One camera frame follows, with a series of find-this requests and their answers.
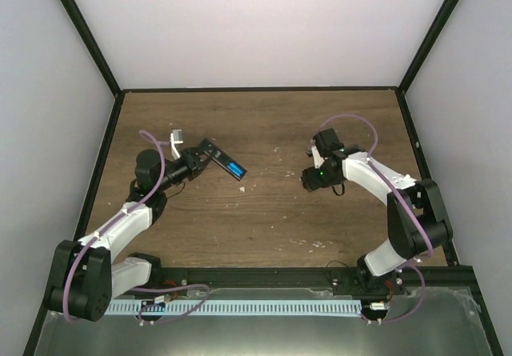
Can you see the blue battery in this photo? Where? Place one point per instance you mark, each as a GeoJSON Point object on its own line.
{"type": "Point", "coordinates": [236, 169]}

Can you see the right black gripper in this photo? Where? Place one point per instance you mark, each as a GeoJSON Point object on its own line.
{"type": "Point", "coordinates": [311, 182]}

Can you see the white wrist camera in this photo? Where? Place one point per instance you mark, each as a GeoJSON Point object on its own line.
{"type": "Point", "coordinates": [176, 139]}
{"type": "Point", "coordinates": [313, 153]}

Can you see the light blue slotted cable duct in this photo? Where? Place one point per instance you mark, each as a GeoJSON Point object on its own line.
{"type": "Point", "coordinates": [329, 308]}

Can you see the metal sheet front panel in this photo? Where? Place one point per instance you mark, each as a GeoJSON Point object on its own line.
{"type": "Point", "coordinates": [431, 321]}

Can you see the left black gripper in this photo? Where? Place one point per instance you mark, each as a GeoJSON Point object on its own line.
{"type": "Point", "coordinates": [193, 162]}

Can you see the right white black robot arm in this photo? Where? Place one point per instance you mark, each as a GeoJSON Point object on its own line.
{"type": "Point", "coordinates": [417, 221]}

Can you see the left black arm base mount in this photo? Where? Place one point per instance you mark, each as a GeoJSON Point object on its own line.
{"type": "Point", "coordinates": [168, 278]}

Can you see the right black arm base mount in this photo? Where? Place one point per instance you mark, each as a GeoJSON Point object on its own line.
{"type": "Point", "coordinates": [356, 282]}

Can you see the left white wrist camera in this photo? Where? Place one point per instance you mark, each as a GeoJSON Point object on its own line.
{"type": "Point", "coordinates": [176, 139]}

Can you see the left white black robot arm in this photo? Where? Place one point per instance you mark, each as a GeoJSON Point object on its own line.
{"type": "Point", "coordinates": [84, 277]}

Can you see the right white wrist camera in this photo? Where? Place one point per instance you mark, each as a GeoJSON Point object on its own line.
{"type": "Point", "coordinates": [313, 153]}

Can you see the black remote control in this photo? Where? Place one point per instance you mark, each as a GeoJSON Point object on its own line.
{"type": "Point", "coordinates": [219, 156]}

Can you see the black aluminium frame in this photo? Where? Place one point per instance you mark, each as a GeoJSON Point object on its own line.
{"type": "Point", "coordinates": [79, 23]}

